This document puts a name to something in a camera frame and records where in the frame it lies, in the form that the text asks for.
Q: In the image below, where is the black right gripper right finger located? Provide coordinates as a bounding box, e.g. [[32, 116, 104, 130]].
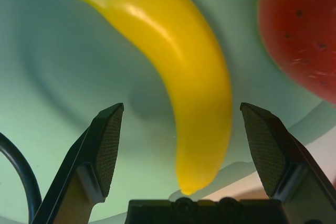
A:
[[240, 102, 336, 224]]

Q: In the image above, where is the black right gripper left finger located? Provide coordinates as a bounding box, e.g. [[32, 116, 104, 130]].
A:
[[30, 102, 124, 224]]

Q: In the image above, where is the toy watermelon slice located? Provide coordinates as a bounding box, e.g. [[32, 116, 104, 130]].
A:
[[258, 0, 336, 108]]

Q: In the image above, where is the yellow toy banana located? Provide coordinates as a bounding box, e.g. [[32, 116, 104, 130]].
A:
[[54, 0, 233, 196]]

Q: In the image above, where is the green silicone placemat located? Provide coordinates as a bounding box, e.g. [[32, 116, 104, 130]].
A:
[[0, 0, 336, 222]]

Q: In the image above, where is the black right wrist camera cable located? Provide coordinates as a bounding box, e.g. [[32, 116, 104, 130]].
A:
[[0, 132, 43, 224]]

